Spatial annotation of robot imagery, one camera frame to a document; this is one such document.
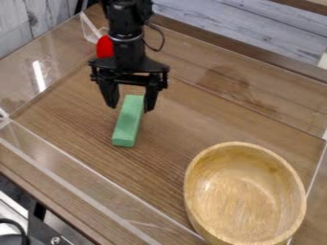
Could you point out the red toy strawberry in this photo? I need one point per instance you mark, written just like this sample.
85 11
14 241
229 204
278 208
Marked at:
105 47

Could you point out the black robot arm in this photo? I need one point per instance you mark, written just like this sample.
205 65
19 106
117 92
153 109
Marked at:
129 16

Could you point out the green rectangular block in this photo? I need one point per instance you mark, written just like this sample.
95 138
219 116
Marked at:
127 124

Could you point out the clear acrylic tray enclosure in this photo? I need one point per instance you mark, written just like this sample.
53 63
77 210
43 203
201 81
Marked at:
121 194

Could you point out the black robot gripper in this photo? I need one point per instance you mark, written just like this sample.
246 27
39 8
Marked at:
130 67

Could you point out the brown wooden bowl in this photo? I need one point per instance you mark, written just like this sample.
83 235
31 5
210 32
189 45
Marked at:
245 195

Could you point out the black metal table frame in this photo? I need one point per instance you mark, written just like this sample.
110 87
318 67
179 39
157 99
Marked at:
42 234

